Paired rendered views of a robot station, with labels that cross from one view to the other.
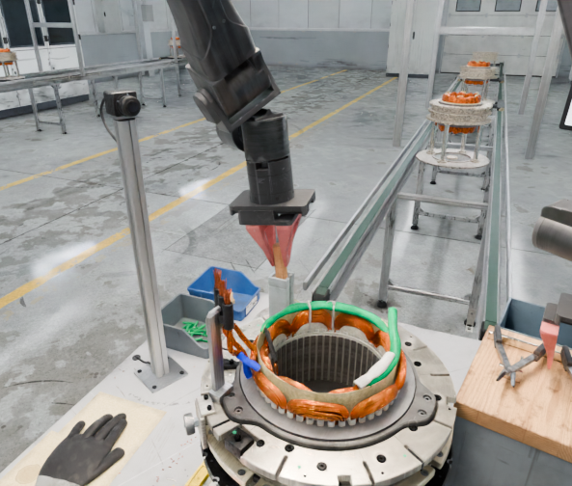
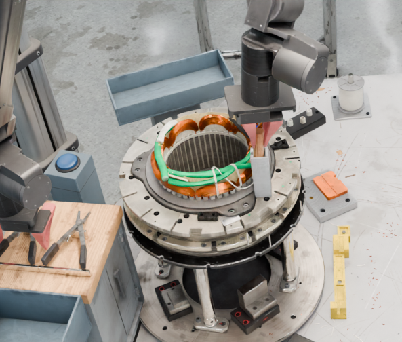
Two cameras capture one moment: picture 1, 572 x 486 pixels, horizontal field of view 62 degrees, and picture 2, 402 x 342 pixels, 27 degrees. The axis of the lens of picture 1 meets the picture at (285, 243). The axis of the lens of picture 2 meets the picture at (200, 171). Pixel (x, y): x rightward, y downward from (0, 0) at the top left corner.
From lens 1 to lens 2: 168 cm
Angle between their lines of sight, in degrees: 110
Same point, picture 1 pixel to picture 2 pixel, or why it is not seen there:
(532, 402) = (66, 223)
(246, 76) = not seen: outside the picture
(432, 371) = (135, 195)
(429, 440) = (134, 150)
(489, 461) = not seen: hidden behind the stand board
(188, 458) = (363, 286)
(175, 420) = not seen: outside the picture
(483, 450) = not seen: hidden behind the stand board
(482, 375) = (99, 233)
